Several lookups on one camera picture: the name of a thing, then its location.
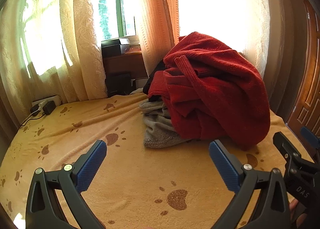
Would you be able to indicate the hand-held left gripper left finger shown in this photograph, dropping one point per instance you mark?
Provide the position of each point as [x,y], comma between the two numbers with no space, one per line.
[91,166]

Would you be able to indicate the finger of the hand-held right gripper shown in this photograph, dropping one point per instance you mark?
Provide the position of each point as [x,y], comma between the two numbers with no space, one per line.
[285,145]
[309,135]

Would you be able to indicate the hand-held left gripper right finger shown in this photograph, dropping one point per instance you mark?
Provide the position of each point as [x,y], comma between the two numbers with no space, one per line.
[223,166]

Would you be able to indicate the red knit sweater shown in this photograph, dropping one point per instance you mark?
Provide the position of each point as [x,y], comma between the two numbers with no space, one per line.
[212,88]

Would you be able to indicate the person's right hand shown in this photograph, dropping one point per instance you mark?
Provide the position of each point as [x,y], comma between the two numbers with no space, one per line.
[295,209]

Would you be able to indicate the brown wooden door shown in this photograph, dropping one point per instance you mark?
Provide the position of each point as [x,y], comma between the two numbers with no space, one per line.
[310,68]

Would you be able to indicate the black power adapter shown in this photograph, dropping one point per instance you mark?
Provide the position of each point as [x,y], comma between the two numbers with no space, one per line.
[48,107]

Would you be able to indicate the grey garment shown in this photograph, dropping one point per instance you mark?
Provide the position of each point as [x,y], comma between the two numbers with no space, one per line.
[160,129]

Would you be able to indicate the white power strip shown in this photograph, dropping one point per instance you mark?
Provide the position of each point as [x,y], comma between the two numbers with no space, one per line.
[53,99]

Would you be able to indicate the small black plug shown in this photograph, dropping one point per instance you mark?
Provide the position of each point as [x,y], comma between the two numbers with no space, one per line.
[35,109]

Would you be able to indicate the large black box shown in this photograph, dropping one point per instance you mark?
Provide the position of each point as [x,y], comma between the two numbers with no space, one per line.
[118,83]

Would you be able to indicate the flat white box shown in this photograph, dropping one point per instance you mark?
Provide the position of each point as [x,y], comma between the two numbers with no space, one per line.
[140,82]

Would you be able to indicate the cream patterned curtain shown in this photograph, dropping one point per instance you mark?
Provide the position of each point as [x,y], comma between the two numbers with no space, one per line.
[50,43]
[275,43]

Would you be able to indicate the wooden nightstand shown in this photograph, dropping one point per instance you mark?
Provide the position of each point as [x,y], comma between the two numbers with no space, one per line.
[125,62]

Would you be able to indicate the black garment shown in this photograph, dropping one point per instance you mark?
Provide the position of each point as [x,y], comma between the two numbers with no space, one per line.
[155,68]

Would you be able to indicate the small black box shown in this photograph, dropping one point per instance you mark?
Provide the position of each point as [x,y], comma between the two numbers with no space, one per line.
[111,47]

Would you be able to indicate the small white box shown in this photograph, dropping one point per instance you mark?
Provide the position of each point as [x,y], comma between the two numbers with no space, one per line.
[124,46]

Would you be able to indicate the orange curtain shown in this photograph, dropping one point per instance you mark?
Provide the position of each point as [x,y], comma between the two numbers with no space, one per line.
[155,18]

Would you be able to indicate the green window frame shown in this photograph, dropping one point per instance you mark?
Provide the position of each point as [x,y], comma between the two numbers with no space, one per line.
[121,6]

